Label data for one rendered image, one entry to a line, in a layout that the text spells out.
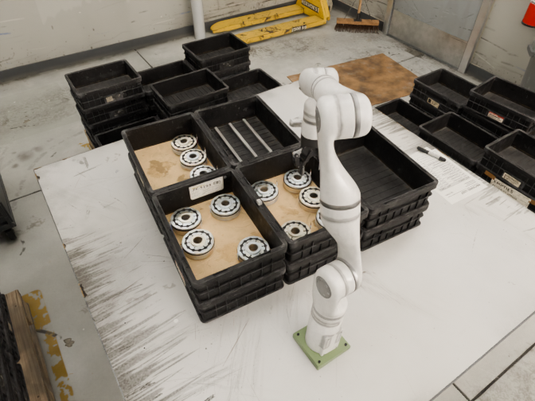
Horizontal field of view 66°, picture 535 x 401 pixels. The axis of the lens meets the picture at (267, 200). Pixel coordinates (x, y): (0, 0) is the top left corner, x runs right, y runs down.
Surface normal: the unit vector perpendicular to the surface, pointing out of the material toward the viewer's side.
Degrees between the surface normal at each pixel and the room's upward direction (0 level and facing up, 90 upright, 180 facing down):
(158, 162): 0
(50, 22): 90
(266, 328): 0
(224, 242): 0
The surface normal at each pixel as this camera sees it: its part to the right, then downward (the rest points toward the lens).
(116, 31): 0.55, 0.59
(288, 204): 0.01, -0.70
